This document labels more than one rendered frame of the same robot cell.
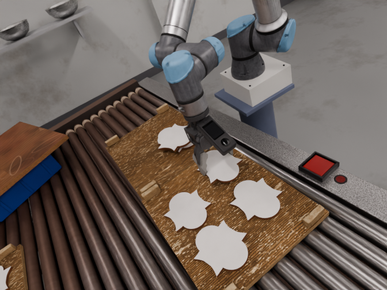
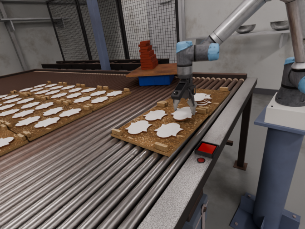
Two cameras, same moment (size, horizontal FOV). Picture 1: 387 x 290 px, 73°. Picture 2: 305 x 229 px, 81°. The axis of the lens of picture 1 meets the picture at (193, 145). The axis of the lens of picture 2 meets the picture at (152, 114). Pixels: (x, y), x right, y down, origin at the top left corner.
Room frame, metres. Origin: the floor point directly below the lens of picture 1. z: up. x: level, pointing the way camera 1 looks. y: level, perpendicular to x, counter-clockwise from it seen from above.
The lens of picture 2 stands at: (-0.02, -0.70, 1.37)
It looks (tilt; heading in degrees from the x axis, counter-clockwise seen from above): 24 degrees down; 58
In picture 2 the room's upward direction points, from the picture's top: 7 degrees counter-clockwise
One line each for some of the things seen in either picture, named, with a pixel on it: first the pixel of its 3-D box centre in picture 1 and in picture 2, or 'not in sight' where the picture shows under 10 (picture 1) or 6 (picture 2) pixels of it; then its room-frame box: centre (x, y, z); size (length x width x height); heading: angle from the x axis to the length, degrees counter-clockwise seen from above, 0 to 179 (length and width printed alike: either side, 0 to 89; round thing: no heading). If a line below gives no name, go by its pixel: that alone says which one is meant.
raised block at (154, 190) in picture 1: (151, 192); (161, 104); (0.60, 0.18, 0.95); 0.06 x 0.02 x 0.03; 108
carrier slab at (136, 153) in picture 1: (159, 145); (195, 98); (0.85, 0.13, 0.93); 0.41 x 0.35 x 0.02; 20
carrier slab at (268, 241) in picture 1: (222, 207); (161, 124); (0.46, -0.01, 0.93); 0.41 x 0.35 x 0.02; 18
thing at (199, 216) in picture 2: not in sight; (189, 216); (0.28, -0.38, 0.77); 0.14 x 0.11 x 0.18; 21
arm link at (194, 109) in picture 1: (192, 104); (184, 70); (0.61, -0.04, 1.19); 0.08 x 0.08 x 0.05
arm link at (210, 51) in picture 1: (199, 57); (206, 52); (0.69, -0.11, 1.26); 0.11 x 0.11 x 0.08; 40
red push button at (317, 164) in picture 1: (318, 166); (206, 149); (0.46, -0.30, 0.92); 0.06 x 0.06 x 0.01; 21
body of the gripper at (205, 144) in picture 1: (200, 126); (185, 86); (0.61, -0.04, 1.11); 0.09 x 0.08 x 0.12; 18
